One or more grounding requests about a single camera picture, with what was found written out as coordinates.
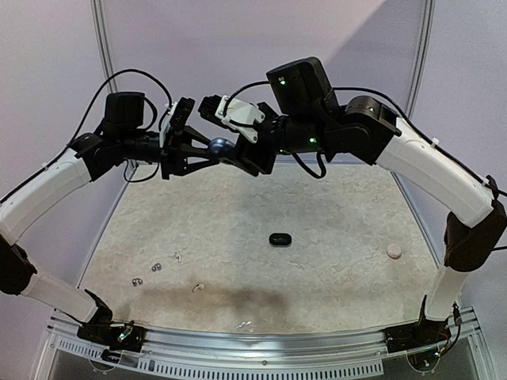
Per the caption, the white stem earbud lower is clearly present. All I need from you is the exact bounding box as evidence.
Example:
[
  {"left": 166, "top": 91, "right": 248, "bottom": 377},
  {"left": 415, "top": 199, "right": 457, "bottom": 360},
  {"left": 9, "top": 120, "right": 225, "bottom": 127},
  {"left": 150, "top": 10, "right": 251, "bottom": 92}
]
[{"left": 192, "top": 283, "right": 204, "bottom": 293}]

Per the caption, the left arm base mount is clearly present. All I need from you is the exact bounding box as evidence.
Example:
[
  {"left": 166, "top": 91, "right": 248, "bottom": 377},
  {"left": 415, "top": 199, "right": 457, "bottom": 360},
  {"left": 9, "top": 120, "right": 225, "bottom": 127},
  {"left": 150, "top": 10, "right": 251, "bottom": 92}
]
[{"left": 77, "top": 321, "right": 147, "bottom": 353}]

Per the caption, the aluminium front rail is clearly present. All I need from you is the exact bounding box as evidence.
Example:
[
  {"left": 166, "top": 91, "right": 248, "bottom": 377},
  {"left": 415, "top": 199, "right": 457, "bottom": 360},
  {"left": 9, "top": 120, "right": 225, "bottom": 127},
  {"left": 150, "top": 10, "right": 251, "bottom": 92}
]
[{"left": 39, "top": 309, "right": 489, "bottom": 379}]

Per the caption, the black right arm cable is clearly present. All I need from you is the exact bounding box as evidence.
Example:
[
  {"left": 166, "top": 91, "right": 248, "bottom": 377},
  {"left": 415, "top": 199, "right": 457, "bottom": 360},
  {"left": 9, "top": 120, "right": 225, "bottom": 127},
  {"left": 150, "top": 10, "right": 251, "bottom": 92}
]
[{"left": 225, "top": 81, "right": 507, "bottom": 251}]

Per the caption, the pink round charging case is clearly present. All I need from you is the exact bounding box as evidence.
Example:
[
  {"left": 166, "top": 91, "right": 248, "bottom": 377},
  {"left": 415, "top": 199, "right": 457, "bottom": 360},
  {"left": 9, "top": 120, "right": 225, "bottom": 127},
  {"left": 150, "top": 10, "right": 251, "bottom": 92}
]
[{"left": 387, "top": 243, "right": 402, "bottom": 260}]

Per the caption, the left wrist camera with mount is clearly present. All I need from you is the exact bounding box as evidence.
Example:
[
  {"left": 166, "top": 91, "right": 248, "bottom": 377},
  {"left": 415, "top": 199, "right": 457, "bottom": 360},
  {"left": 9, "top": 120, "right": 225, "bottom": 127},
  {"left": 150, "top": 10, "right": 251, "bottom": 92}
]
[{"left": 158, "top": 97, "right": 195, "bottom": 139}]

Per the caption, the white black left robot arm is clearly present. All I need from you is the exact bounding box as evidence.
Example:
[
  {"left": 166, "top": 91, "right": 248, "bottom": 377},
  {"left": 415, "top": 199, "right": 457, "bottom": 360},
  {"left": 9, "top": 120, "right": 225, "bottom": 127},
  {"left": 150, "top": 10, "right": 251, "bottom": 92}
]
[{"left": 1, "top": 92, "right": 216, "bottom": 344}]

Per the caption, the purple silver earbud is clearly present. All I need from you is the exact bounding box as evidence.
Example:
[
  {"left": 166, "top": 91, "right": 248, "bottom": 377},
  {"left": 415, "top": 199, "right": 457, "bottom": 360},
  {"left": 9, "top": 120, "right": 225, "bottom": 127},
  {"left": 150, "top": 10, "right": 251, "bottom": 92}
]
[
  {"left": 132, "top": 278, "right": 143, "bottom": 287},
  {"left": 151, "top": 263, "right": 162, "bottom": 272}
]

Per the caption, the perforated white front panel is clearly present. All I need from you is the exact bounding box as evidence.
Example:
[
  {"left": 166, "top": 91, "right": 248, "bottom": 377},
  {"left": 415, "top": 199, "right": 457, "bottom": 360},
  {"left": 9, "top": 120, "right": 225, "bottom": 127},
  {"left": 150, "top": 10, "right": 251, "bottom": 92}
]
[{"left": 46, "top": 338, "right": 385, "bottom": 379}]

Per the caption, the aluminium corner post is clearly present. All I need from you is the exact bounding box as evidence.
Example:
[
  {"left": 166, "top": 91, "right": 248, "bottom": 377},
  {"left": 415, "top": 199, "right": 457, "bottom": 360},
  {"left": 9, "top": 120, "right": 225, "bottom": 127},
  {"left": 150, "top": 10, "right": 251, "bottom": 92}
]
[
  {"left": 405, "top": 0, "right": 436, "bottom": 117},
  {"left": 90, "top": 0, "right": 115, "bottom": 79}
]

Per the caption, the aluminium right corner post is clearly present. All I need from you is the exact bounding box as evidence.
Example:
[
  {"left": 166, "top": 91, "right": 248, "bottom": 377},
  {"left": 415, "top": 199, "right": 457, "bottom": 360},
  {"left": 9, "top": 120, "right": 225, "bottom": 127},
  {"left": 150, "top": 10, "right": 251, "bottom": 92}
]
[{"left": 405, "top": 0, "right": 436, "bottom": 117}]

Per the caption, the blue-grey oval charging case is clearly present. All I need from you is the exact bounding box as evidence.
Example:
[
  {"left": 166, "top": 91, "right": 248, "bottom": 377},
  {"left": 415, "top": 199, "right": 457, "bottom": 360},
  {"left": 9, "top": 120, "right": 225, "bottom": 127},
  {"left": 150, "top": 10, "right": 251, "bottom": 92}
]
[{"left": 207, "top": 138, "right": 235, "bottom": 165}]

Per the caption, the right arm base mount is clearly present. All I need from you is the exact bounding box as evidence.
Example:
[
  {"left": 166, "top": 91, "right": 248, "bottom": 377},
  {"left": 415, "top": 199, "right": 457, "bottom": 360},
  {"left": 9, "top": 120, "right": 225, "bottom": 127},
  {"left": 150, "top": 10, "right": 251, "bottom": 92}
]
[{"left": 383, "top": 314, "right": 454, "bottom": 354}]

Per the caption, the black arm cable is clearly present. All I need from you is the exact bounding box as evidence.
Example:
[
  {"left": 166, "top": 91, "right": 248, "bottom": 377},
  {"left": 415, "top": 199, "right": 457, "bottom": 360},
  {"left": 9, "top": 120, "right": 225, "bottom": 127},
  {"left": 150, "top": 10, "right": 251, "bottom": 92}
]
[
  {"left": 0, "top": 69, "right": 175, "bottom": 207},
  {"left": 225, "top": 81, "right": 507, "bottom": 251}
]

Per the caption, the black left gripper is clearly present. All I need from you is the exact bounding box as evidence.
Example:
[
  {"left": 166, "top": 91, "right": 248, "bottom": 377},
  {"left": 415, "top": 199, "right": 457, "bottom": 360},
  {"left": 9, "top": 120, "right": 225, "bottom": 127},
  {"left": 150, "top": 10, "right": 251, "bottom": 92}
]
[{"left": 120, "top": 123, "right": 222, "bottom": 178}]

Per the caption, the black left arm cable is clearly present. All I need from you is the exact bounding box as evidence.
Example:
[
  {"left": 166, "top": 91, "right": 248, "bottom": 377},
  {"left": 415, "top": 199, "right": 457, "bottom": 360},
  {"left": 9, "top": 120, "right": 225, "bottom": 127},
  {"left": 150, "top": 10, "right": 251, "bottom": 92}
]
[{"left": 0, "top": 69, "right": 175, "bottom": 207}]

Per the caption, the black earbud charging case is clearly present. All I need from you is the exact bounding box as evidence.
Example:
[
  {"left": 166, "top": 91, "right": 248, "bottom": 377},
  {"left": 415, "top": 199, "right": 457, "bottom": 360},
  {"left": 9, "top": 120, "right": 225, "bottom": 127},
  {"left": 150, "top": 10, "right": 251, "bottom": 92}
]
[{"left": 269, "top": 233, "right": 292, "bottom": 247}]

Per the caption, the aluminium left corner post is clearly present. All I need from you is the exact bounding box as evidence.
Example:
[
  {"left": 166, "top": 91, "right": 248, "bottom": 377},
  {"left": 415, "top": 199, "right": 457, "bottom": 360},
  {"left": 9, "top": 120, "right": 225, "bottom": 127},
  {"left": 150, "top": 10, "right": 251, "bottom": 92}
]
[{"left": 90, "top": 0, "right": 115, "bottom": 79}]

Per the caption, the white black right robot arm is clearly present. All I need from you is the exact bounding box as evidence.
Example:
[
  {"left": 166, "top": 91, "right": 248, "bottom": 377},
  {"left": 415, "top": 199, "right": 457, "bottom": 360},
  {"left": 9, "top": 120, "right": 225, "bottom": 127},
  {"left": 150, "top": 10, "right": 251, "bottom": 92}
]
[{"left": 219, "top": 57, "right": 506, "bottom": 345}]

